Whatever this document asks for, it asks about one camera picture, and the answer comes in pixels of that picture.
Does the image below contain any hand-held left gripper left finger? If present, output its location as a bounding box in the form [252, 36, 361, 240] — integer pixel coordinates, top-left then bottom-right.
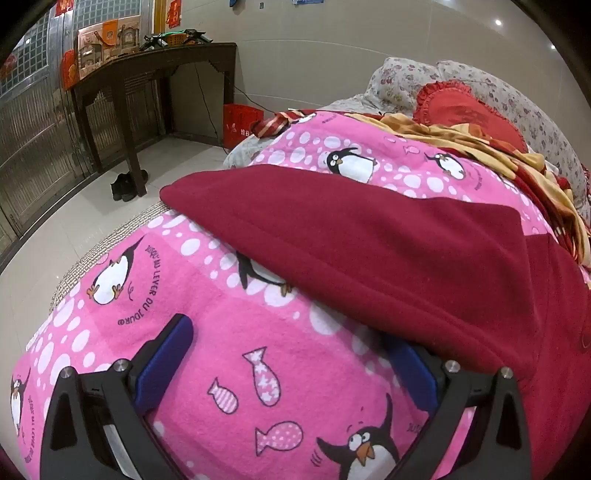
[41, 314, 195, 480]

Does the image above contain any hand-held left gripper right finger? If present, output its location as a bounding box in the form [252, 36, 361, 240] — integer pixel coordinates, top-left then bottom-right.
[381, 335, 555, 480]

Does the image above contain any dark red knit garment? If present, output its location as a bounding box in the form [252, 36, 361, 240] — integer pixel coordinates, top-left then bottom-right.
[159, 168, 591, 480]

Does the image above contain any pink penguin print blanket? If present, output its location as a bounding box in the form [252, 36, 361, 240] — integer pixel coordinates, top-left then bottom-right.
[9, 111, 591, 480]

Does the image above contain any grey bedsheet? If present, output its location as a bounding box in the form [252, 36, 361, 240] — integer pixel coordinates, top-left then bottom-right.
[223, 136, 274, 169]

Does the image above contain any yellow and red patterned blanket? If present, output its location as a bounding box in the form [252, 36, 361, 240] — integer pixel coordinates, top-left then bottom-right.
[346, 111, 591, 268]

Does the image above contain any red plastic crate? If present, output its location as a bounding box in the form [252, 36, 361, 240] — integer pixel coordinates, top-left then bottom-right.
[224, 104, 265, 149]

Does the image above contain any metal grille door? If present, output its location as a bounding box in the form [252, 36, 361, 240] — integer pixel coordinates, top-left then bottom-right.
[0, 0, 163, 268]

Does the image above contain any red heart-shaped cushion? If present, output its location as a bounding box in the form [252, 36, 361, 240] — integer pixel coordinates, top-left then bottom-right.
[412, 79, 528, 153]

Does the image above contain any red striped cloth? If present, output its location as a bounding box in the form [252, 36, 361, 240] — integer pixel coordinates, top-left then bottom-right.
[252, 110, 319, 139]

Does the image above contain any floral pillow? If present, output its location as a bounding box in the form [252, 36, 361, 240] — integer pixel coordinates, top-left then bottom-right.
[436, 60, 588, 199]
[362, 58, 444, 114]

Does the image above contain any dark wooden table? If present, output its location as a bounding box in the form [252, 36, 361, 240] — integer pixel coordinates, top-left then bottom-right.
[69, 42, 238, 197]

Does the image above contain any black cable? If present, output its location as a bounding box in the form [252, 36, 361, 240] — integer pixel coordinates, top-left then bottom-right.
[191, 45, 274, 151]

